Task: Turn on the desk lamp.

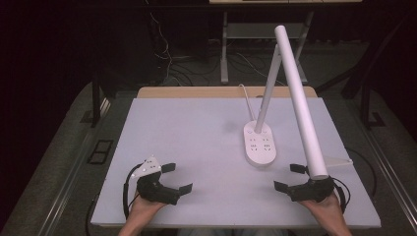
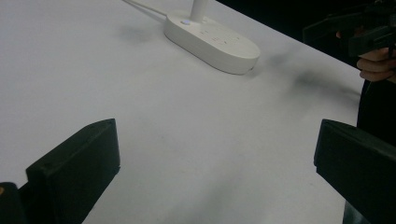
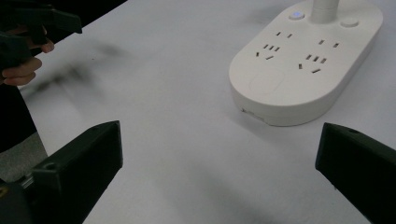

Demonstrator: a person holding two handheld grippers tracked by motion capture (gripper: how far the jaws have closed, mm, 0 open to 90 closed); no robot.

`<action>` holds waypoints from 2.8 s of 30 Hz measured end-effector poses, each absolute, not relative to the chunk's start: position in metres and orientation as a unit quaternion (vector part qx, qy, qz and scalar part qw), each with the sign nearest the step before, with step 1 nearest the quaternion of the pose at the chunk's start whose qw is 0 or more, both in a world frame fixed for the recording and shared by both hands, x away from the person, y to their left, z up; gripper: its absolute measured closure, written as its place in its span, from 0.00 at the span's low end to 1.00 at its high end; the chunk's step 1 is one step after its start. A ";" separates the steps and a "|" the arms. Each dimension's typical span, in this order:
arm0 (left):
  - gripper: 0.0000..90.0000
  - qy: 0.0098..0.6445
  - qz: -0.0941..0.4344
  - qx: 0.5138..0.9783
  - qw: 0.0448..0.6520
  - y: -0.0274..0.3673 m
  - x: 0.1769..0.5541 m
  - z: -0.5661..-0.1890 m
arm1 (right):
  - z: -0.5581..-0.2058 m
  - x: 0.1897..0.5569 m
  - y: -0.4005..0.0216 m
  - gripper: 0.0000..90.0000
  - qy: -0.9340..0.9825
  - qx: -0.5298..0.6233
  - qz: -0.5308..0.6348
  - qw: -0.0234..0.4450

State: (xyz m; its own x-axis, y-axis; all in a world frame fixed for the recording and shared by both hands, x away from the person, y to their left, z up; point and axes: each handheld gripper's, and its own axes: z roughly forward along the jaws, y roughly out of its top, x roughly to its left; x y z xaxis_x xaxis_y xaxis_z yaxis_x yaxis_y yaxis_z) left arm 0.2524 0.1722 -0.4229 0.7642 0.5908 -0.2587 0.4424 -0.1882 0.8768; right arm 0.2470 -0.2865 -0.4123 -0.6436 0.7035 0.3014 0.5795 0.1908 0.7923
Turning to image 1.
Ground black floor socket plate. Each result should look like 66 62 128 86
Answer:
87 139 115 165

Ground white floor cables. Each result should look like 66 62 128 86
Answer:
144 0 185 87

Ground white lamp cable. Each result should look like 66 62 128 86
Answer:
238 84 257 123

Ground person's right hand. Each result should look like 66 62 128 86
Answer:
298 192 344 225

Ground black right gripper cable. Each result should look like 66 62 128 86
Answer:
329 176 352 214

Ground white table mat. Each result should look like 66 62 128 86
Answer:
90 96 383 230

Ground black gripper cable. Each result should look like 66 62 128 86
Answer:
122 162 146 220
329 176 352 214

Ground black stand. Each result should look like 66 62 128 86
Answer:
89 70 111 130
316 9 417 131

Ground person's left hand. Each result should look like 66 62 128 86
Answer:
126 192 169 228

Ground thin black cable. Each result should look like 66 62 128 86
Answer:
346 147 379 199

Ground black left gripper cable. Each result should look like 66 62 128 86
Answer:
122 162 146 220

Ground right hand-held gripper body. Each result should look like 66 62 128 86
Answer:
287 156 354 204

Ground grey metal stand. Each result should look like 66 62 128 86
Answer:
219 11 316 86

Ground white desk lamp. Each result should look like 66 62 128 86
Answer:
242 25 329 181

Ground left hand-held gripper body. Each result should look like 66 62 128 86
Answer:
131 155 181 207

